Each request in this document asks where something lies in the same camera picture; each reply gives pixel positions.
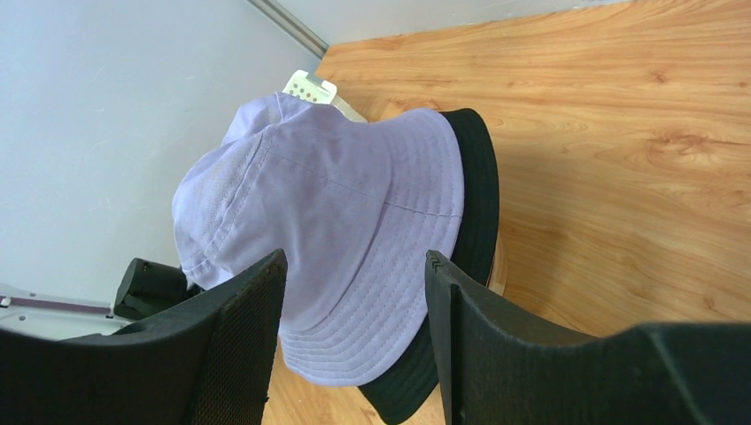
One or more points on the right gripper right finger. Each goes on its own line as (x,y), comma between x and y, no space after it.
(500,364)

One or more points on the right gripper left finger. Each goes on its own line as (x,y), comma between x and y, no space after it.
(207,360)

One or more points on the beige bucket hat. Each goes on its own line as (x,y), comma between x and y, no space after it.
(400,391)

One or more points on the lavender bucket hat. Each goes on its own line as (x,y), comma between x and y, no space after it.
(355,207)

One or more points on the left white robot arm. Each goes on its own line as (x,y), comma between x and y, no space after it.
(146,288)

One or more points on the wooden hat stand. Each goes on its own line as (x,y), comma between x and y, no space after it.
(497,280)

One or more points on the white perforated plastic basket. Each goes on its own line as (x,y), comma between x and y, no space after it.
(313,89)

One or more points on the aluminium frame rail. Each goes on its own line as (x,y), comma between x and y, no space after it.
(292,26)

